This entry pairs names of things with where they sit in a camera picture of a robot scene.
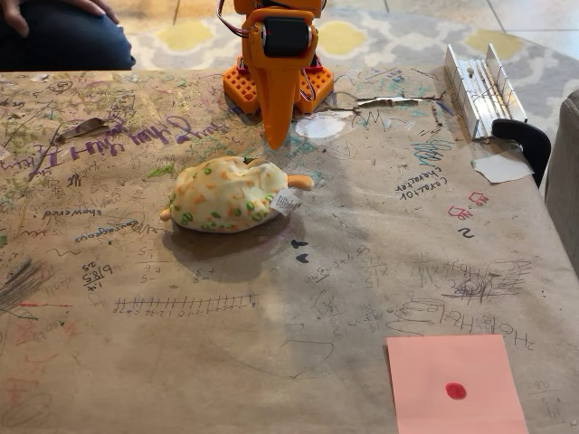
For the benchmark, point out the pink paper sheet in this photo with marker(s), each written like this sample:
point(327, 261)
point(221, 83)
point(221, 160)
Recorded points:
point(479, 361)

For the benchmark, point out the spotted plush toy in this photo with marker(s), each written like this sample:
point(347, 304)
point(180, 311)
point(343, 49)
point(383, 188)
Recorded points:
point(221, 199)

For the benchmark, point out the grey yellow patterned rug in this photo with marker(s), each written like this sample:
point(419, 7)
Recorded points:
point(375, 40)

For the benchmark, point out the orange gripper black motor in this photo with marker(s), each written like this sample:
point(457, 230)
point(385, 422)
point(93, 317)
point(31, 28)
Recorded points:
point(274, 72)

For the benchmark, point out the person's hand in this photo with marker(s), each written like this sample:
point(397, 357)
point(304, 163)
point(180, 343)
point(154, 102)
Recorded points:
point(90, 5)

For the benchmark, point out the scribbled brown paper table cover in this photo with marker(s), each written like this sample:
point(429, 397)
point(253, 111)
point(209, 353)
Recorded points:
point(203, 361)

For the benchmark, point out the aluminium miter box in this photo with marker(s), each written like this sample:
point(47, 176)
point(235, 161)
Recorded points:
point(479, 90)

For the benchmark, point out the grey upholstered sofa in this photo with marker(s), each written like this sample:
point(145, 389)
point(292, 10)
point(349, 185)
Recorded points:
point(565, 181)

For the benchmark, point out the orange robot arm with base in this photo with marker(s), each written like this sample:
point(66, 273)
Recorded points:
point(237, 86)

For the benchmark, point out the person's leg in blue jeans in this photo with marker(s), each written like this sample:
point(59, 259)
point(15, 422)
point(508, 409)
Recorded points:
point(63, 45)

